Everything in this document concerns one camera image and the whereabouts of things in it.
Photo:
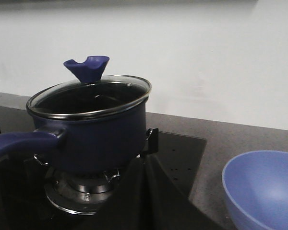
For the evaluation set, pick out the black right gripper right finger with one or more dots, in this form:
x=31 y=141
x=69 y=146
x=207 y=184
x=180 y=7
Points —
x=171 y=209

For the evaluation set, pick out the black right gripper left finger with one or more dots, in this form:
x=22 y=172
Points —
x=122 y=211

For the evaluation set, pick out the blue plastic bowl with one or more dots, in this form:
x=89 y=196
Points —
x=256 y=190

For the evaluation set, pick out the glass lid with blue knob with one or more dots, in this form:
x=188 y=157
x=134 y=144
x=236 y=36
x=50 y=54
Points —
x=91 y=94

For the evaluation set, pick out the round gas burner head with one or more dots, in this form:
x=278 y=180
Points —
x=80 y=194

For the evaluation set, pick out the dark blue saucepan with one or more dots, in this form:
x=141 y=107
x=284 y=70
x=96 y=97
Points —
x=98 y=130

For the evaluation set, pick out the black glass gas cooktop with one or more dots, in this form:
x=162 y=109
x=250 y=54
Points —
x=24 y=206

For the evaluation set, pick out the black burner pan support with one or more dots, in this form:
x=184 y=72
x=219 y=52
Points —
x=26 y=156

